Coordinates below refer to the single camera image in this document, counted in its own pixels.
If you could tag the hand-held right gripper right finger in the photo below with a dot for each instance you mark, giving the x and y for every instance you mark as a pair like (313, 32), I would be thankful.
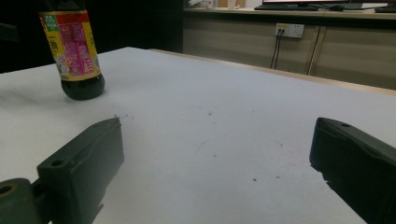
(355, 161)

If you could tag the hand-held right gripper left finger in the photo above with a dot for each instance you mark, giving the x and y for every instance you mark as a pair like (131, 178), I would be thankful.
(84, 165)

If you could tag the dark soy sauce bottle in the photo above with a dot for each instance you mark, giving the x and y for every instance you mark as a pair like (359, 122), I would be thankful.
(74, 46)

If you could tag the beige metal strut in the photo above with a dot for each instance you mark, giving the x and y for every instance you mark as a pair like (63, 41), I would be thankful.
(315, 49)

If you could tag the dark curtain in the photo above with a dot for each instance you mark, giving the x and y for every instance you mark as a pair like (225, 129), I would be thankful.
(140, 21)

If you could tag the black computer mouse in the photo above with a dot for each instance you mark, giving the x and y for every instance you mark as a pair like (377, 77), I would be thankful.
(336, 7)

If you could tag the black keyboard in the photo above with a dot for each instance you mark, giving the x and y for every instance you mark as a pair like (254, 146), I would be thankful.
(285, 8)
(386, 9)

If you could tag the white wall socket strip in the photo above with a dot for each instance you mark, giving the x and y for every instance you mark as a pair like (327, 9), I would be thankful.
(290, 30)

